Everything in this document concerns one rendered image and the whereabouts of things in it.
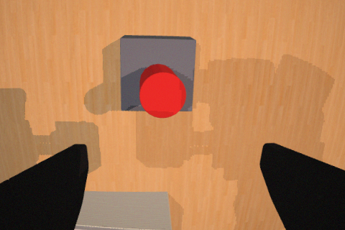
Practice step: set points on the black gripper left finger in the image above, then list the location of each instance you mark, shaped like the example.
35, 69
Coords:
48, 195

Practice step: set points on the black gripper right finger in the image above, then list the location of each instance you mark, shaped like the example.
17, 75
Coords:
308, 194

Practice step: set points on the red marker cap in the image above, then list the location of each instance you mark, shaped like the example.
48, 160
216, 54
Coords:
161, 93

